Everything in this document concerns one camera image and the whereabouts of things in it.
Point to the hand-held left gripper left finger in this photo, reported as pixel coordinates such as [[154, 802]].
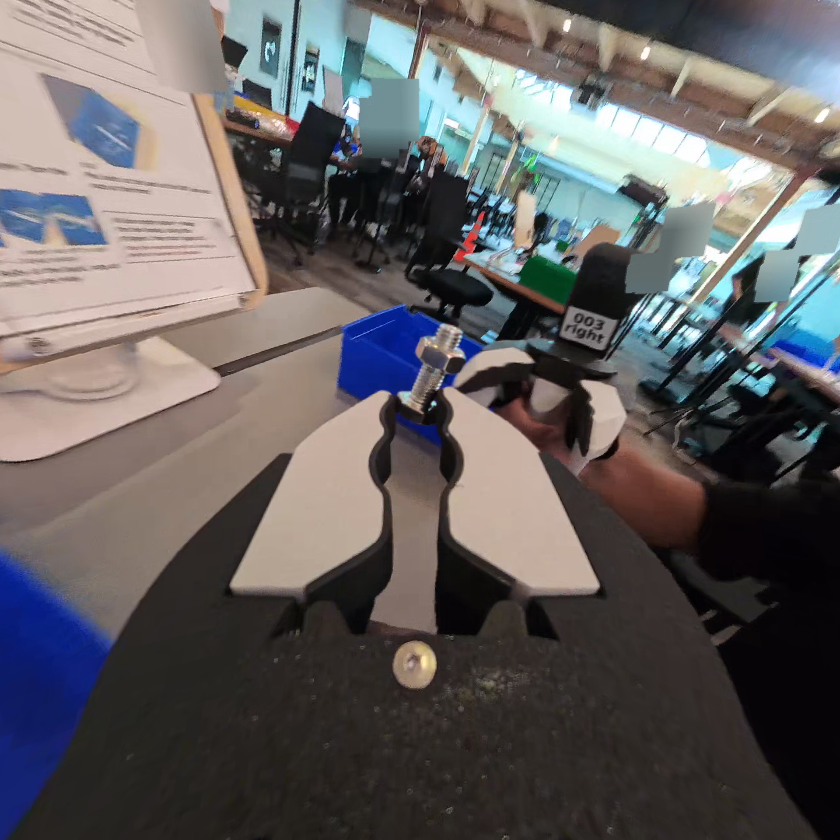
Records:
[[315, 518]]

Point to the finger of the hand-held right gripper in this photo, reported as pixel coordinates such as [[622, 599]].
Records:
[[502, 358], [607, 413]]

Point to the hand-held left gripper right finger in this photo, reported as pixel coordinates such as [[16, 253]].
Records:
[[512, 518]]

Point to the silver hex bolt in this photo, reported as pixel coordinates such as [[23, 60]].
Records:
[[423, 384]]

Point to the blue plastic bin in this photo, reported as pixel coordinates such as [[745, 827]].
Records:
[[374, 354], [39, 689]]

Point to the person's right forearm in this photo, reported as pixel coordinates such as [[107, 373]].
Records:
[[656, 505]]

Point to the person's right hand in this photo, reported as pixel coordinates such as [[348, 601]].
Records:
[[544, 436]]

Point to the wooden board stand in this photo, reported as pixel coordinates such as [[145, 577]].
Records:
[[594, 239], [525, 220]]

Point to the green plastic bin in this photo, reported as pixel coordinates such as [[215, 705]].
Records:
[[548, 279]]

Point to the wooden-edged table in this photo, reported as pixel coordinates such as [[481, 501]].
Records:
[[499, 275]]

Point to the black office chair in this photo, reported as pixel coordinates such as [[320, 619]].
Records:
[[453, 289], [315, 144]]

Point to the orange traffic cone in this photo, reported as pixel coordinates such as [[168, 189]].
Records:
[[469, 246]]

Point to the ceiling projector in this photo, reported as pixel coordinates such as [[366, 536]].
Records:
[[594, 92]]

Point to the white board stand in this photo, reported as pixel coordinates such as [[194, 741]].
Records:
[[131, 407]]

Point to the wooden-topped table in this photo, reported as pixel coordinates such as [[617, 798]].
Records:
[[262, 128]]

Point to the printed instruction sheet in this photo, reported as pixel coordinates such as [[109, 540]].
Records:
[[131, 197]]

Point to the black wall poster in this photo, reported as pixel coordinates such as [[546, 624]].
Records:
[[270, 46]]

